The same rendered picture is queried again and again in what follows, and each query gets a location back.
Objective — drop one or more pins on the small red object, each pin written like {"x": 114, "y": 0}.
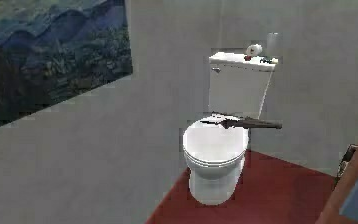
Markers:
{"x": 247, "y": 58}

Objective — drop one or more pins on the white toilet paper roll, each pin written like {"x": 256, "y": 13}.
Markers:
{"x": 254, "y": 49}

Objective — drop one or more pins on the pale grey cylinder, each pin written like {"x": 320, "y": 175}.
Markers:
{"x": 273, "y": 43}

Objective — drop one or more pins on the blue landscape wall picture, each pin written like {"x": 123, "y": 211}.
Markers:
{"x": 53, "y": 53}

